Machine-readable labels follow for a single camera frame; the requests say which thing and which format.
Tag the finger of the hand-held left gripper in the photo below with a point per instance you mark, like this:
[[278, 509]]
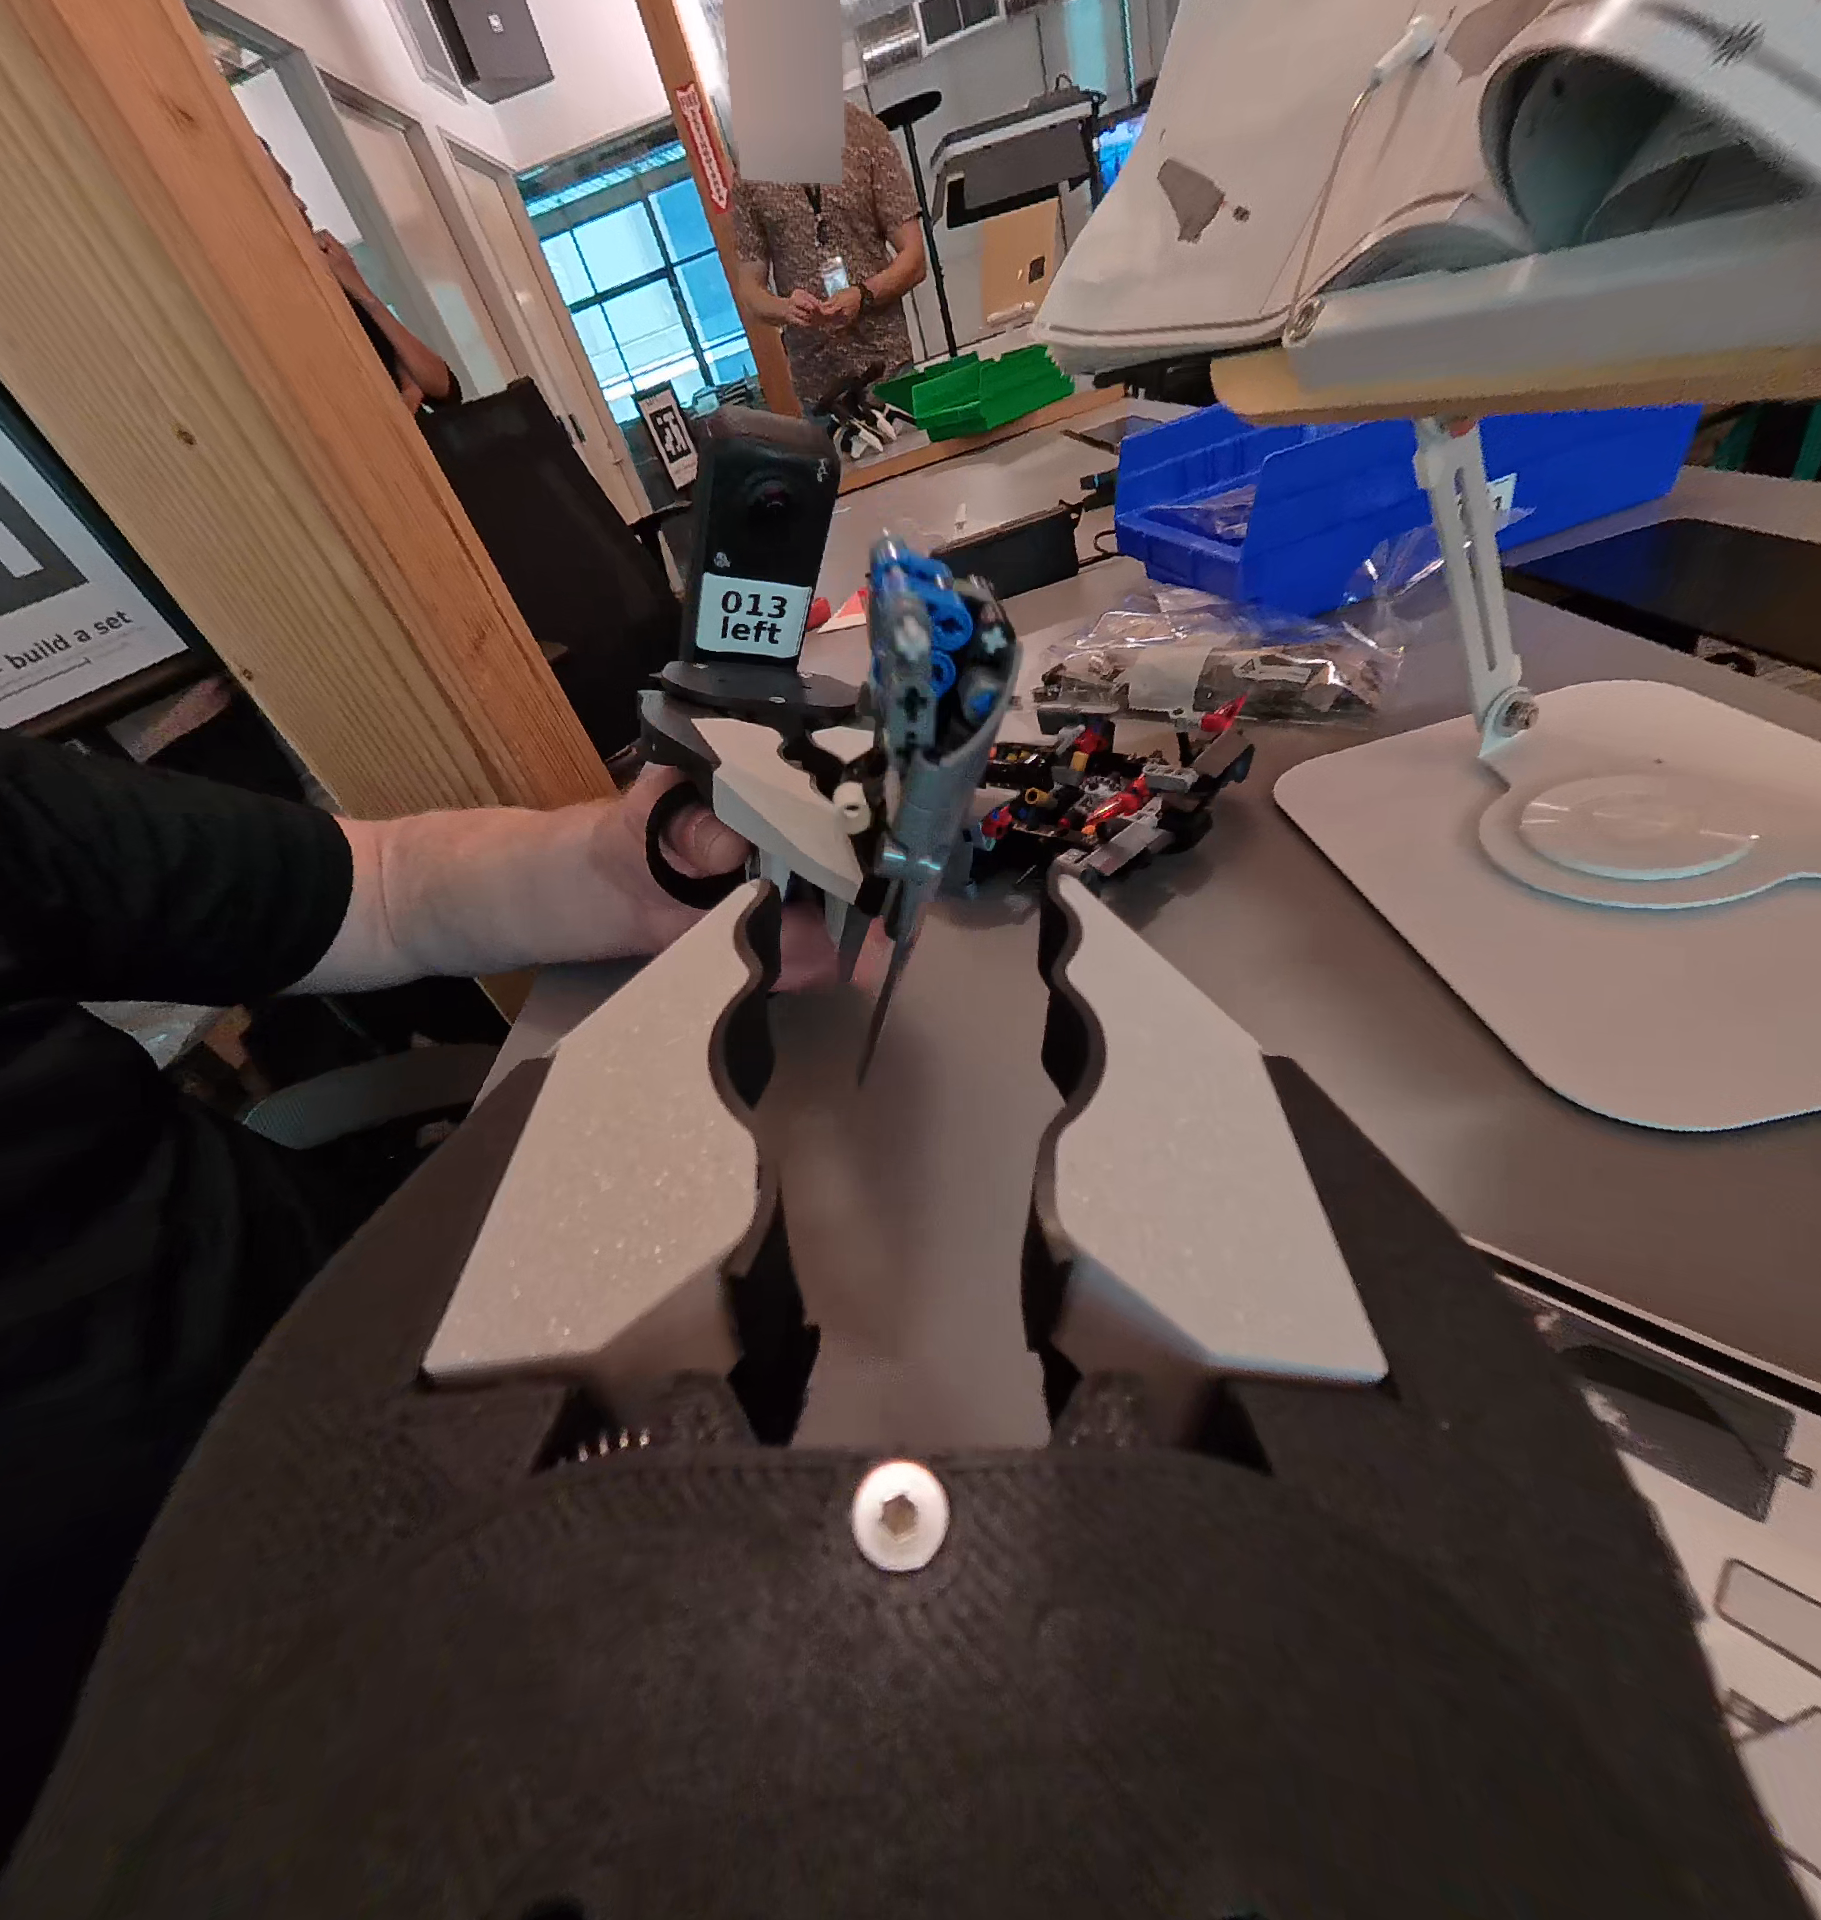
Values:
[[776, 810]]

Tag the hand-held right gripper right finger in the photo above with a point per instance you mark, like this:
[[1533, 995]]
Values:
[[1211, 1201]]

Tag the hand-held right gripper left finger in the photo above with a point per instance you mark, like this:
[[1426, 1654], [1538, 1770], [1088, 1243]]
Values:
[[612, 1185]]

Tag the blue grey lego sub-assembly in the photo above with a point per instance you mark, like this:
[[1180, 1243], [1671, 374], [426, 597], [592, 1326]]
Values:
[[932, 751]]

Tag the white book stand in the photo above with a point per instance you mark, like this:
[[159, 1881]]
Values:
[[1676, 961]]

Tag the lego instruction booklet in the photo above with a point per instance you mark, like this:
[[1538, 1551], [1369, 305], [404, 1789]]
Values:
[[1226, 121]]

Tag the partly built lego car model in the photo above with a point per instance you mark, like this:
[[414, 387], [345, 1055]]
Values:
[[1106, 795]]

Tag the clear bag of lego parts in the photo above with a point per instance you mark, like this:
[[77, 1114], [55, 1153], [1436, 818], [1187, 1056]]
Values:
[[1226, 666]]

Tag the lego sticker sheet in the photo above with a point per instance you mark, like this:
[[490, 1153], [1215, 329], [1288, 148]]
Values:
[[1796, 1620]]

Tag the person's left hand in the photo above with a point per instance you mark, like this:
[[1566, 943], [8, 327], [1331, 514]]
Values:
[[551, 885]]

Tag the small black white tag sign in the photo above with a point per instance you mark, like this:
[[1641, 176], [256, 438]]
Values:
[[667, 436]]

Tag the white black device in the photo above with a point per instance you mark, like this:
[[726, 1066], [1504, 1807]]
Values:
[[869, 421]]

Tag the person's black-clothed torso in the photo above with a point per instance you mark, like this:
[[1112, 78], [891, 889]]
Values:
[[101, 1350]]

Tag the blue plastic bin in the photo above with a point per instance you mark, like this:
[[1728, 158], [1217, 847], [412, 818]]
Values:
[[1301, 525]]

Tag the black white tag poster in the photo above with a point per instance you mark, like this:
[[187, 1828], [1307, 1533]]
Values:
[[39, 600]]

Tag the black wall box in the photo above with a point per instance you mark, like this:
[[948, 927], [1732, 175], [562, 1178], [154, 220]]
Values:
[[493, 46]]

